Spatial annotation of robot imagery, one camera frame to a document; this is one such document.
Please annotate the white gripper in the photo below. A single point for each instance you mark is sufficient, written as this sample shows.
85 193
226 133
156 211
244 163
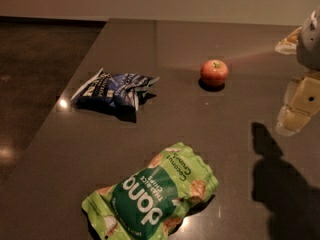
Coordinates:
310 45

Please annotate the blue chip bag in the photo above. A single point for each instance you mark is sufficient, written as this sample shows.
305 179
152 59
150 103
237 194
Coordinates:
114 90

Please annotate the red apple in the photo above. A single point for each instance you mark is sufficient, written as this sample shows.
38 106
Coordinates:
214 73

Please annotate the green rice chips bag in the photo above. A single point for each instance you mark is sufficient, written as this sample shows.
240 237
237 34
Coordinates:
150 204

